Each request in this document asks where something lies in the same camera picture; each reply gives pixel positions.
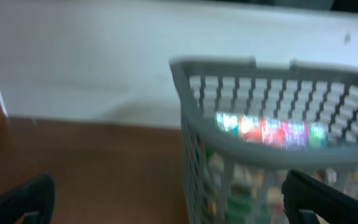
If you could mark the dark grey plastic basket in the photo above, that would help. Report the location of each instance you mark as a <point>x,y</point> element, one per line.
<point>232,181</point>

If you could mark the white blue tissue pack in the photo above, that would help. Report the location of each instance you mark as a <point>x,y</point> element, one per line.
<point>292,135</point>

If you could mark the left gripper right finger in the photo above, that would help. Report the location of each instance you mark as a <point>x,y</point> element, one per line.
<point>305,199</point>

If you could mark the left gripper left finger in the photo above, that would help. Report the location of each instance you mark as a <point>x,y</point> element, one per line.
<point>33,201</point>

